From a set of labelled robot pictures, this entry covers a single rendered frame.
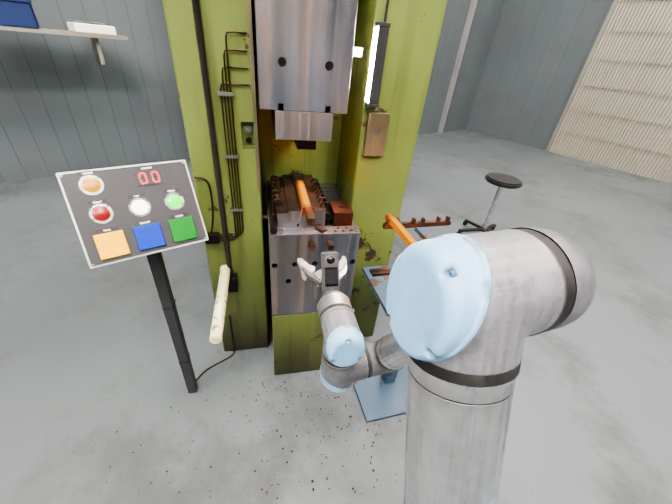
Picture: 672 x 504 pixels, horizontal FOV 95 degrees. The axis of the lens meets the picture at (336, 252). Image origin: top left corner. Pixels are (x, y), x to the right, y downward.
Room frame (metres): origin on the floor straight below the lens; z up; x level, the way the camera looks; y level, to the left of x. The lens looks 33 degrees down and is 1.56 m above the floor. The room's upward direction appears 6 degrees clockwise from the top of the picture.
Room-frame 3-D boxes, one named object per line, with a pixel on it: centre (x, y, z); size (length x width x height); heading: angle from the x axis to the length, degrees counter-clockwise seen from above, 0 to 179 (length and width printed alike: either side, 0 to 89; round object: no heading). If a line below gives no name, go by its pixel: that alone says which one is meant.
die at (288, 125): (1.34, 0.21, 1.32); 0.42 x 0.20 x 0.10; 15
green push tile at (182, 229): (0.88, 0.52, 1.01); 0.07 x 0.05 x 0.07; 130
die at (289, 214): (1.34, 0.21, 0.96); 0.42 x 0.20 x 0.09; 15
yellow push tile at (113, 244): (0.75, 0.67, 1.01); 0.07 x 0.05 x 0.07; 130
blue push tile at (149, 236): (0.81, 0.59, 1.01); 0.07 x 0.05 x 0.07; 130
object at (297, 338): (1.36, 0.16, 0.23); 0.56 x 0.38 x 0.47; 15
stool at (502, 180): (2.98, -1.56, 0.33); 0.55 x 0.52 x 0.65; 44
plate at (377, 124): (1.34, -0.11, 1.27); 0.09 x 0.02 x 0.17; 105
